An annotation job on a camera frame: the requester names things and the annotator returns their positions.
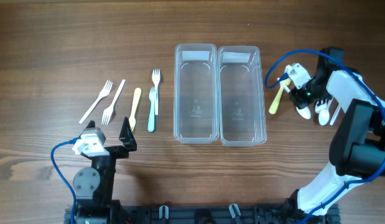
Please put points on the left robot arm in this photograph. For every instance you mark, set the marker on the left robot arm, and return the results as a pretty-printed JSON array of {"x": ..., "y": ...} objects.
[{"x": 93, "y": 185}]

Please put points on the white plastic fork far left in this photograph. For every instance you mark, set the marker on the white plastic fork far left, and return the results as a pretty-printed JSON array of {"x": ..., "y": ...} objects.
[{"x": 103, "y": 93}]

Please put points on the yellow plastic spoon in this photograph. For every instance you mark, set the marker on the yellow plastic spoon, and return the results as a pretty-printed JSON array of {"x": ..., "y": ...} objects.
[{"x": 275, "y": 103}]

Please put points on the light blue plastic fork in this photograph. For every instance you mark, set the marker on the light blue plastic fork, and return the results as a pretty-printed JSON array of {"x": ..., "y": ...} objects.
[{"x": 151, "y": 120}]

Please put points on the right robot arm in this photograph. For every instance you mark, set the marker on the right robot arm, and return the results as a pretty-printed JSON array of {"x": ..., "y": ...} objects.
[{"x": 357, "y": 151}]

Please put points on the yellow plastic fork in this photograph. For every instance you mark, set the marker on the yellow plastic fork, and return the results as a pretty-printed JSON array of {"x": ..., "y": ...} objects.
[{"x": 135, "y": 103}]

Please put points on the right clear plastic container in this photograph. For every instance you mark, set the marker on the right clear plastic container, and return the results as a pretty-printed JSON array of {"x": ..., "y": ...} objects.
[{"x": 242, "y": 107}]

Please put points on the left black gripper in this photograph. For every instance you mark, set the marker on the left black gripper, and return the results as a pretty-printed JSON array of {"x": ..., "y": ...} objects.
[{"x": 128, "y": 141}]

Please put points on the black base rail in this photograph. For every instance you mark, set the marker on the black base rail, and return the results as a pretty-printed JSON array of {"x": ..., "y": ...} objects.
[{"x": 257, "y": 214}]

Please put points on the white spoon crossing yellow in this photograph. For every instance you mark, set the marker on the white spoon crossing yellow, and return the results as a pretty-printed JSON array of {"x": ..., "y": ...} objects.
[{"x": 305, "y": 112}]

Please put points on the white plastic spoon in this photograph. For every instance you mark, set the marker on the white plastic spoon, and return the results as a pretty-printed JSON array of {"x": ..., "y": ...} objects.
[
  {"x": 335, "y": 114},
  {"x": 320, "y": 105},
  {"x": 324, "y": 114}
]

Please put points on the white plastic fork upside down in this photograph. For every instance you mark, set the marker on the white plastic fork upside down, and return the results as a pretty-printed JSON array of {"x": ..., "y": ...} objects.
[{"x": 108, "y": 112}]

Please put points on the left clear plastic container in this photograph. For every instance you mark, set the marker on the left clear plastic container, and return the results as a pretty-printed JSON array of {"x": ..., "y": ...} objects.
[{"x": 195, "y": 94}]

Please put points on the white plastic fork near container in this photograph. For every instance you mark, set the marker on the white plastic fork near container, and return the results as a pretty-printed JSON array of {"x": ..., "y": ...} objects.
[{"x": 156, "y": 80}]

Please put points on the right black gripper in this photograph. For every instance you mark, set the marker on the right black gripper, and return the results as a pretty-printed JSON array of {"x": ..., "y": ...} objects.
[{"x": 301, "y": 101}]

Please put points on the clear plastic container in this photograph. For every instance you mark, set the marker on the clear plastic container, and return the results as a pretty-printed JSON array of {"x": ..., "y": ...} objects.
[
  {"x": 242, "y": 107},
  {"x": 195, "y": 94}
]

